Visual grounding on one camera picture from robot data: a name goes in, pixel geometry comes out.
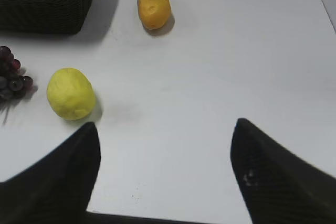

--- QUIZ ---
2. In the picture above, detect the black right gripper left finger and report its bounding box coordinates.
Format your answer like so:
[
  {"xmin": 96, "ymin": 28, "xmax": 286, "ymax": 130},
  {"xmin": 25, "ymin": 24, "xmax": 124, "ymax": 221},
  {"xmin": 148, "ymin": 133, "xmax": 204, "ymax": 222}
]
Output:
[{"xmin": 0, "ymin": 121, "xmax": 101, "ymax": 224}]

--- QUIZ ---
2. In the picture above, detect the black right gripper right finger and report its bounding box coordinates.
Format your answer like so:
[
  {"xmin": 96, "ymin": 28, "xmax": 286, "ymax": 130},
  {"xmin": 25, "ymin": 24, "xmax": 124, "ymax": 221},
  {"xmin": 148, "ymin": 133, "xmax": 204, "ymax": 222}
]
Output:
[{"xmin": 230, "ymin": 118, "xmax": 335, "ymax": 223}]

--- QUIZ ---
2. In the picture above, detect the purple grape bunch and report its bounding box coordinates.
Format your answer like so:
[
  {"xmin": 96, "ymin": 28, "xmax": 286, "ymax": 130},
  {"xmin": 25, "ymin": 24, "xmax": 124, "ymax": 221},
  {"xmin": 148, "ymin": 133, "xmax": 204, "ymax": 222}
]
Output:
[{"xmin": 1, "ymin": 46, "xmax": 34, "ymax": 103}]

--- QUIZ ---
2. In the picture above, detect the black woven basket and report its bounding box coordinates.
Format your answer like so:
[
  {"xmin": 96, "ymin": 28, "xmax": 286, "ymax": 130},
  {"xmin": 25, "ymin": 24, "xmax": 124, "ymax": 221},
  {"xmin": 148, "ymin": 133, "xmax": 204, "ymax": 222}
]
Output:
[{"xmin": 1, "ymin": 0, "xmax": 92, "ymax": 35}]

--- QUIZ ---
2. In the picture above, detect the yellow lemon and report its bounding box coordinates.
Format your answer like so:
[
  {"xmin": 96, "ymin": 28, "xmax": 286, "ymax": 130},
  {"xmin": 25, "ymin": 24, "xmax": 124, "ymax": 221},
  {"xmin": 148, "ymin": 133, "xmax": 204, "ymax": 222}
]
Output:
[{"xmin": 47, "ymin": 68, "xmax": 96, "ymax": 121}]

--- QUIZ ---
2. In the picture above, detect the orange mango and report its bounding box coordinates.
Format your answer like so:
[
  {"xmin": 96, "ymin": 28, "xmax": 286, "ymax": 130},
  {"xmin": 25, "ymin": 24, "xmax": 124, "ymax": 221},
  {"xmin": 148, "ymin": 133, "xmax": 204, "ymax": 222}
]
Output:
[{"xmin": 137, "ymin": 0, "xmax": 172, "ymax": 30}]

